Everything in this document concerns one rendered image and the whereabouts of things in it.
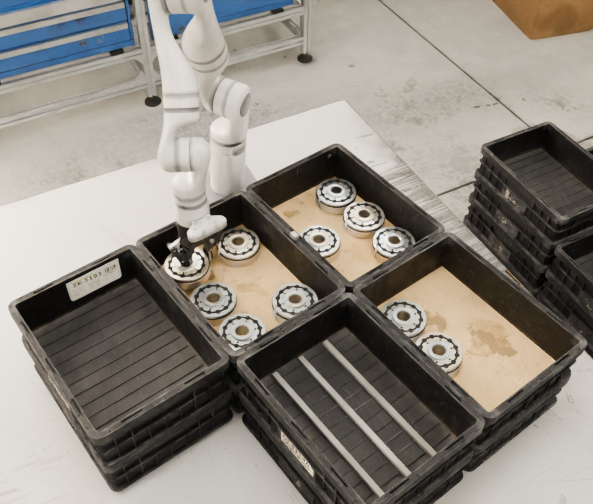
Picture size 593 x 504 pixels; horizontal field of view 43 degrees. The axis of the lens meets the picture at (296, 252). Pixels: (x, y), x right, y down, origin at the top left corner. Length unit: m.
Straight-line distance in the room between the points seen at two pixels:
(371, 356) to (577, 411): 0.49
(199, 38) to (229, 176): 0.49
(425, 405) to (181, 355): 0.52
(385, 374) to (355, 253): 0.35
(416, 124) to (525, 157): 0.98
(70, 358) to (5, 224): 0.62
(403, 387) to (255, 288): 0.41
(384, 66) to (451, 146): 0.69
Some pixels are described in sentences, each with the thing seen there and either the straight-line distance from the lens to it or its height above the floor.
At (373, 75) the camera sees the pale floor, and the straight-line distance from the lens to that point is 3.89.
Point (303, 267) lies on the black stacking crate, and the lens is 1.69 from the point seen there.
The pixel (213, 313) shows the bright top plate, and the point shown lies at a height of 0.86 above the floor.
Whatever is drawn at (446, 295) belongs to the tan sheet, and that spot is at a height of 0.83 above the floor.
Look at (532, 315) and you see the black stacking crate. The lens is 1.67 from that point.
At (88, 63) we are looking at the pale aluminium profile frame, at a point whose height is 0.30.
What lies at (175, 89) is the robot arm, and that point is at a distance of 1.47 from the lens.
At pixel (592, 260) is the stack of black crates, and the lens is 2.59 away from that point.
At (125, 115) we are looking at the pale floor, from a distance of 3.66.
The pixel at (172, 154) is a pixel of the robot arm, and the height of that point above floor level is 1.21.
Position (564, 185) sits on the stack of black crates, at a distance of 2.65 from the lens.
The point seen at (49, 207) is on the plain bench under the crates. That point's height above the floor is 0.70.
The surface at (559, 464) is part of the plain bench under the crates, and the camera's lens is 1.72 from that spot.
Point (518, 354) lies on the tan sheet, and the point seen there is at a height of 0.83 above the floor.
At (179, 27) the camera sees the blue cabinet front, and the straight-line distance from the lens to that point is 3.58.
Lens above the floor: 2.15
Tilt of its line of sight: 47 degrees down
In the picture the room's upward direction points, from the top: 1 degrees clockwise
